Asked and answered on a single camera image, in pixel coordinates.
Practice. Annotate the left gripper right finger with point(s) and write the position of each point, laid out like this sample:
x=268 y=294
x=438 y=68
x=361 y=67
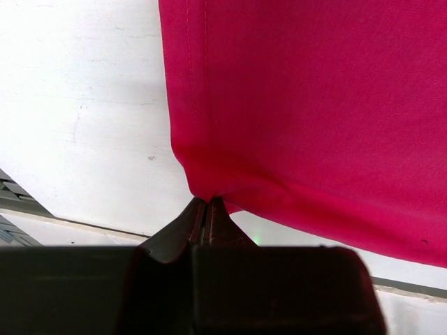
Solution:
x=242 y=288

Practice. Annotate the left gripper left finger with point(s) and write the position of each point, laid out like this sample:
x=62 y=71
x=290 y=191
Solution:
x=143 y=289

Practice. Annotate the pink t shirt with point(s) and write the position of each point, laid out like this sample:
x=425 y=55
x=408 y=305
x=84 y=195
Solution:
x=325 y=116

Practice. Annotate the aluminium frame rail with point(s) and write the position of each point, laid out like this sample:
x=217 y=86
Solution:
x=14 y=197

